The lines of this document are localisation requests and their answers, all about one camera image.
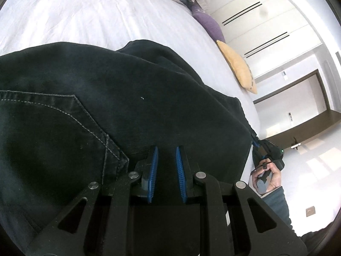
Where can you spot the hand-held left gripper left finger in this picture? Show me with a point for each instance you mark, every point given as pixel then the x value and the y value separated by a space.
pixel 152 173

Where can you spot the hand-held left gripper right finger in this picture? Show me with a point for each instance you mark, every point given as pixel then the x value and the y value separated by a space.
pixel 180 173

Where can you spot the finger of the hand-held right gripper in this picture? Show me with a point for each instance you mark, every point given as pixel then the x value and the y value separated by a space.
pixel 256 142

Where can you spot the black denim pants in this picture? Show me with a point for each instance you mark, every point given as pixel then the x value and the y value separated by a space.
pixel 133 98

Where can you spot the person's right forearm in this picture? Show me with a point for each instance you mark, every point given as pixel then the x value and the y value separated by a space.
pixel 278 208

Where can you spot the person's right hand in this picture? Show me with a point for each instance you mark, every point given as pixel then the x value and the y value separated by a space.
pixel 275 178

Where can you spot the brass floor socket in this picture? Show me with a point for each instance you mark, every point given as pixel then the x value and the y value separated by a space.
pixel 311 211

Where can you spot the yellow pillow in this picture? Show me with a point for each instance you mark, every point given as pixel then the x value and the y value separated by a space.
pixel 237 64

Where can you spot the white wardrobe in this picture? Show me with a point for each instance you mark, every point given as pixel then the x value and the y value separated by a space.
pixel 266 24

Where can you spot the purple pillow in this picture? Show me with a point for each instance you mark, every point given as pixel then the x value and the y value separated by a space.
pixel 209 22

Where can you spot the bed with white sheet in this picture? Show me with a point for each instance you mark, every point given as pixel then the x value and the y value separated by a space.
pixel 93 13

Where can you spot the door with brown frame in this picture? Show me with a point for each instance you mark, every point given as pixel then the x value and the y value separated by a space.
pixel 293 104

